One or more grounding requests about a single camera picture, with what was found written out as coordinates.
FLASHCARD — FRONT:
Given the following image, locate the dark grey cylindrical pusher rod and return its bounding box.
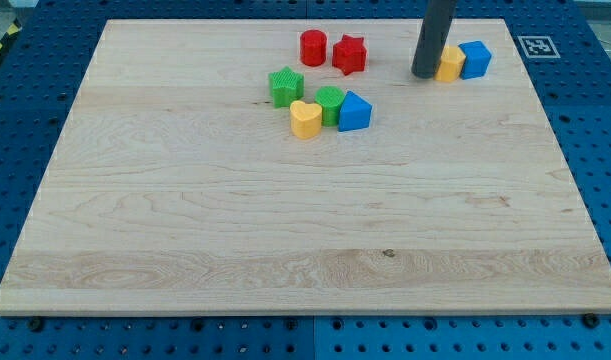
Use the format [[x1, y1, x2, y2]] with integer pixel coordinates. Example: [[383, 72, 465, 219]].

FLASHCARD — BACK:
[[411, 0, 457, 79]]

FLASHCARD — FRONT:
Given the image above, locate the yellow hexagon block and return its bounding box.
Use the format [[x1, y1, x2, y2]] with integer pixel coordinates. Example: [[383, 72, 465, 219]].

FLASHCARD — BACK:
[[434, 46, 466, 82]]

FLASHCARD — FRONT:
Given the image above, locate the blue cube block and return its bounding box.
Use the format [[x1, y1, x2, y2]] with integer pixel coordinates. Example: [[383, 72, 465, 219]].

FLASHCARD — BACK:
[[458, 41, 492, 80]]

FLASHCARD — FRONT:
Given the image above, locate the red star block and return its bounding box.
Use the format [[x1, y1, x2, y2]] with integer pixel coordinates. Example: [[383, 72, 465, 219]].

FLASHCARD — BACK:
[[332, 34, 367, 75]]

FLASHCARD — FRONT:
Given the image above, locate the white fiducial marker tag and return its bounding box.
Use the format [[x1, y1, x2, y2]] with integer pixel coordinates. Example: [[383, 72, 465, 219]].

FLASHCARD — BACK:
[[518, 35, 560, 59]]

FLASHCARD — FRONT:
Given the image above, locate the red cylinder block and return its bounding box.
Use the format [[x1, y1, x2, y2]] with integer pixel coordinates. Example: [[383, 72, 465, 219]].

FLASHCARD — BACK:
[[300, 29, 327, 67]]

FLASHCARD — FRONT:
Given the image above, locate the blue triangle block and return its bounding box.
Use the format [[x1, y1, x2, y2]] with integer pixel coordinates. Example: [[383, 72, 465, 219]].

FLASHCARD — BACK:
[[338, 91, 373, 132]]

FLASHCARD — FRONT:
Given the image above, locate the green cylinder block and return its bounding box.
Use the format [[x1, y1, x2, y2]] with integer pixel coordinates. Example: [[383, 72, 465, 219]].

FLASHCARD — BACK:
[[315, 86, 345, 127]]

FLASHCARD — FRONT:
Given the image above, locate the green star block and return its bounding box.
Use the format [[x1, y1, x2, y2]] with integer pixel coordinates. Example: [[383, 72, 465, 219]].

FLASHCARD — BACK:
[[268, 66, 304, 108]]

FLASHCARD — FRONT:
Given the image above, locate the yellow heart block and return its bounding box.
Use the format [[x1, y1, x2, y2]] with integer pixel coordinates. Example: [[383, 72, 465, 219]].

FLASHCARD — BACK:
[[289, 100, 322, 139]]

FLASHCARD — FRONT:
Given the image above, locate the light wooden board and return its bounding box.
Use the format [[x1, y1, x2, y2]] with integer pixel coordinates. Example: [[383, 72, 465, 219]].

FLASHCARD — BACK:
[[0, 19, 611, 317]]

